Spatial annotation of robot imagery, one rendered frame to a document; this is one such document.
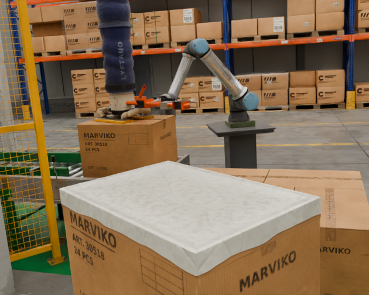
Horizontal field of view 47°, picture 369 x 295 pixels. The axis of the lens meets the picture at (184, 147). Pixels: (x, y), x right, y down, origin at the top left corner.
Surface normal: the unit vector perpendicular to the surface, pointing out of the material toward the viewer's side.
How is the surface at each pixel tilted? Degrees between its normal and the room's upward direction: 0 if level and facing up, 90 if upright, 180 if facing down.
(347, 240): 90
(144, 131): 90
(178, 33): 90
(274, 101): 90
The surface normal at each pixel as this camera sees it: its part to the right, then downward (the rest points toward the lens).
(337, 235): -0.31, 0.22
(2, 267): 0.95, 0.00
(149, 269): -0.77, 0.18
